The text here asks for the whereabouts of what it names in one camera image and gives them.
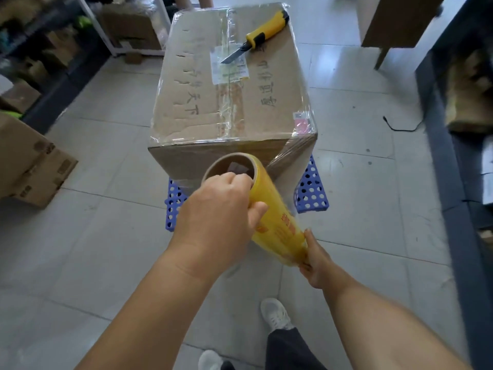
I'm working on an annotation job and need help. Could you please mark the black cable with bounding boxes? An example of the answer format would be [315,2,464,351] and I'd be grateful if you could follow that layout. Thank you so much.
[382,116,424,133]

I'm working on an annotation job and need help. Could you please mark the person's right shoe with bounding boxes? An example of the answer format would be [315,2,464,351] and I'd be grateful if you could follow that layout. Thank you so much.
[260,298,295,334]

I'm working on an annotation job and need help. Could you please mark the white flat carton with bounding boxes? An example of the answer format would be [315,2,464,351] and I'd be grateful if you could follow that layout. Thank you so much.
[481,134,493,205]

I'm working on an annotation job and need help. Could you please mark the person's right forearm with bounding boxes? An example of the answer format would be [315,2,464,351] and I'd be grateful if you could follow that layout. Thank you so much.
[323,275,472,370]

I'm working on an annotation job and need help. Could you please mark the person's right hand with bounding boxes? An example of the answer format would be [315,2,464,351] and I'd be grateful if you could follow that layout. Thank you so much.
[298,228,349,292]

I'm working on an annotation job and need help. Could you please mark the white metal rack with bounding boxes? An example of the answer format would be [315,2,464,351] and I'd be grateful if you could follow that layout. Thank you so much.
[75,0,172,57]

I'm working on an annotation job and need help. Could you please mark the person's shoe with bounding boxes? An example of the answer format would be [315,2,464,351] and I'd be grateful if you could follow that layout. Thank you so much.
[197,349,225,370]
[260,298,295,334]

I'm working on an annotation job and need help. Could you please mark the yellow black utility knife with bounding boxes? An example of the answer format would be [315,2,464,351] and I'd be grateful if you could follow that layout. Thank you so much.
[219,10,290,65]

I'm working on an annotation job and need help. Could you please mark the film covered cardboard box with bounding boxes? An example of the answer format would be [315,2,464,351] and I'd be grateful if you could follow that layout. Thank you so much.
[101,3,162,50]

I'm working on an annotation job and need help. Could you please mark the person's left forearm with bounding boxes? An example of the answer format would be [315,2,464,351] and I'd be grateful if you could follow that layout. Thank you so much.
[75,242,218,370]

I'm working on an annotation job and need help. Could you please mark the person's grey trousers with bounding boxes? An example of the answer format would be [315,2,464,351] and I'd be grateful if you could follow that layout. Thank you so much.
[221,327,328,370]

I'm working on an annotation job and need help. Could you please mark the cardboard box with white label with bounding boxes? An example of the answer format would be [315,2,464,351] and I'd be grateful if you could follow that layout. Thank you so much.
[0,111,55,198]

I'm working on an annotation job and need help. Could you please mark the person's left shoe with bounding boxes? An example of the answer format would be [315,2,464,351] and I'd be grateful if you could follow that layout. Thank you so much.
[197,349,225,370]

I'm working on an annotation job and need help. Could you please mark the person's left hand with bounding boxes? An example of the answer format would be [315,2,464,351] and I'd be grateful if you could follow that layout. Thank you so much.
[168,172,269,283]

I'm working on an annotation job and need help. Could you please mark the yellow stretch film roll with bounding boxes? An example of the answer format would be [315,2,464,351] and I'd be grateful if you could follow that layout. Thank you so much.
[201,153,309,266]

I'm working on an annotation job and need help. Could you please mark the small cardboard box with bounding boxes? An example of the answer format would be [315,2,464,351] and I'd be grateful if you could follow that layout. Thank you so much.
[13,148,79,209]

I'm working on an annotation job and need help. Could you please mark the large brown cardboard box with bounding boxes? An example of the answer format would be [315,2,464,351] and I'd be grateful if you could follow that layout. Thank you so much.
[148,3,318,189]

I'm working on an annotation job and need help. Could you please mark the blue perforated plastic pallet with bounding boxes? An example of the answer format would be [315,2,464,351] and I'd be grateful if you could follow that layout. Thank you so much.
[164,154,330,232]

